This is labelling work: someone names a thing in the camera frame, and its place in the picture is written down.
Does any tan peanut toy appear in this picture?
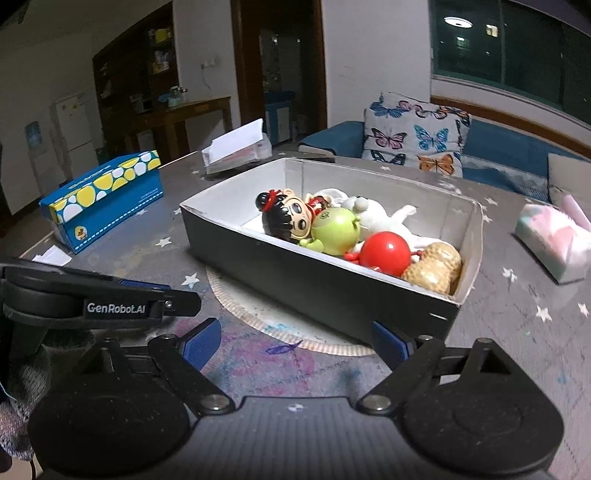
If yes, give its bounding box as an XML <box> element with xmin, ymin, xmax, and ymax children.
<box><xmin>402</xmin><ymin>242</ymin><xmax>463</xmax><ymax>295</ymax></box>

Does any red round crab toy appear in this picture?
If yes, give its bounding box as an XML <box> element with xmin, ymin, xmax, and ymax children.
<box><xmin>344</xmin><ymin>231</ymin><xmax>418</xmax><ymax>278</ymax></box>

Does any black haired doll figure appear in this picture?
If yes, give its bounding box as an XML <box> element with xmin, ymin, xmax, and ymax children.
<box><xmin>254</xmin><ymin>189</ymin><xmax>329</xmax><ymax>243</ymax></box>

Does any white plush rabbit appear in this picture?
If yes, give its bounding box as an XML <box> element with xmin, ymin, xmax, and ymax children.
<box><xmin>315</xmin><ymin>188</ymin><xmax>448</xmax><ymax>253</ymax></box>

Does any green round alien toy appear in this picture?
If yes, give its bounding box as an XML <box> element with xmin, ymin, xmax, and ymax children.
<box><xmin>298</xmin><ymin>207</ymin><xmax>361</xmax><ymax>257</ymax></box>

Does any grey gloved left hand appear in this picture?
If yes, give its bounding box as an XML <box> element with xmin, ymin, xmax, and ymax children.
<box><xmin>1</xmin><ymin>346</ymin><xmax>51</xmax><ymax>461</ymax></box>

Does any white paper sheet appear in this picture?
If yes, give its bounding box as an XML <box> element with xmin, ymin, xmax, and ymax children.
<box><xmin>33</xmin><ymin>245</ymin><xmax>72</xmax><ymax>267</ymax></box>

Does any blue yellow tissue box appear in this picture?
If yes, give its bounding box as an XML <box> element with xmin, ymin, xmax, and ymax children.
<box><xmin>39</xmin><ymin>150</ymin><xmax>163</xmax><ymax>254</ymax></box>

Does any grey white storage box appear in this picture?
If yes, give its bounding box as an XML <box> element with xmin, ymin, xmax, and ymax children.
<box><xmin>180</xmin><ymin>158</ymin><xmax>484</xmax><ymax>343</ymax></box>

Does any water dispenser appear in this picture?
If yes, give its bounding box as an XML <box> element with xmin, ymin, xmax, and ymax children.
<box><xmin>25</xmin><ymin>120</ymin><xmax>60</xmax><ymax>195</ymax></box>

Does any pastel soft tissue pack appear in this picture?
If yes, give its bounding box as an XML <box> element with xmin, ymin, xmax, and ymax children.
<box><xmin>514</xmin><ymin>191</ymin><xmax>590</xmax><ymax>284</ymax></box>

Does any clear white tissue holder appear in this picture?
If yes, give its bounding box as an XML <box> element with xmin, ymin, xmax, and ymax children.
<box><xmin>201</xmin><ymin>118</ymin><xmax>273</xmax><ymax>175</ymax></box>

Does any white refrigerator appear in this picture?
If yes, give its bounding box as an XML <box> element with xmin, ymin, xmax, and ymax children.
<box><xmin>55</xmin><ymin>89</ymin><xmax>101</xmax><ymax>178</ymax></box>

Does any wooden side table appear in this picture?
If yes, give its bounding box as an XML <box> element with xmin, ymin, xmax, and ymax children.
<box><xmin>128</xmin><ymin>96</ymin><xmax>232</xmax><ymax>161</ymax></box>

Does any blue sofa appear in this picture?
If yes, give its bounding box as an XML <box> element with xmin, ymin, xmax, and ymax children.
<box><xmin>297</xmin><ymin>118</ymin><xmax>591</xmax><ymax>204</ymax></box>

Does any grey cushion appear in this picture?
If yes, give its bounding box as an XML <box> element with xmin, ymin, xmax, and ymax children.
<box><xmin>548</xmin><ymin>153</ymin><xmax>591</xmax><ymax>215</ymax></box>

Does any butterfly print pillow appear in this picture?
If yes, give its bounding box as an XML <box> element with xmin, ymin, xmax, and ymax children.
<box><xmin>362</xmin><ymin>93</ymin><xmax>472</xmax><ymax>178</ymax></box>

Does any dark wooden doorway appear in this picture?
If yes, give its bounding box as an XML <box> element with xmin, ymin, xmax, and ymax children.
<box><xmin>230</xmin><ymin>1</ymin><xmax>328</xmax><ymax>143</ymax></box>

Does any dark window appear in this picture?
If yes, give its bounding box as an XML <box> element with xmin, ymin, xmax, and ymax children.
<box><xmin>430</xmin><ymin>1</ymin><xmax>590</xmax><ymax>124</ymax></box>

